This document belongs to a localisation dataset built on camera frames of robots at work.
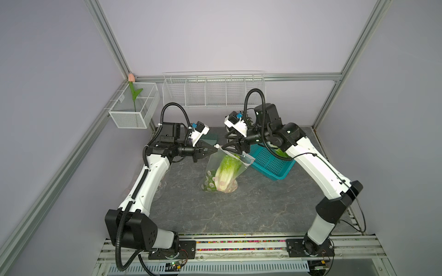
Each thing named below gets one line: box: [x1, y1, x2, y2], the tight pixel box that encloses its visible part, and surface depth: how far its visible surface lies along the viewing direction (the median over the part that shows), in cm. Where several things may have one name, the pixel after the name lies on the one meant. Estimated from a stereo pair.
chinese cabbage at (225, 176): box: [214, 154, 242, 193], surface depth 79 cm
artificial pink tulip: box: [128, 73, 144, 113], surface depth 91 cm
